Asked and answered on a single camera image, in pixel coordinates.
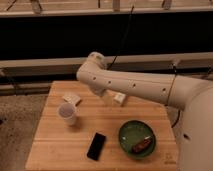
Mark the brown snack bar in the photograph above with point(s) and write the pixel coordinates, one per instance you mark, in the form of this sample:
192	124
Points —
142	145

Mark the white plastic bottle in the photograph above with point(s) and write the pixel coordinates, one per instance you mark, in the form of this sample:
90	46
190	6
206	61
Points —
119	98

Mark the black smartphone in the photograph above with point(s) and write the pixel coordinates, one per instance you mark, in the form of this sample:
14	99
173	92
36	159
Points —
96	146

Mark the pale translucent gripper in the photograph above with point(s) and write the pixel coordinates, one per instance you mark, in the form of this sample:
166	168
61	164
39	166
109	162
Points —
108	99

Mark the green plate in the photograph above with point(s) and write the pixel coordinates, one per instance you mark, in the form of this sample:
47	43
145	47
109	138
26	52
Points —
132	132

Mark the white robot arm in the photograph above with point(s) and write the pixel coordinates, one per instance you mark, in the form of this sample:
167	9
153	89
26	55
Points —
193	96

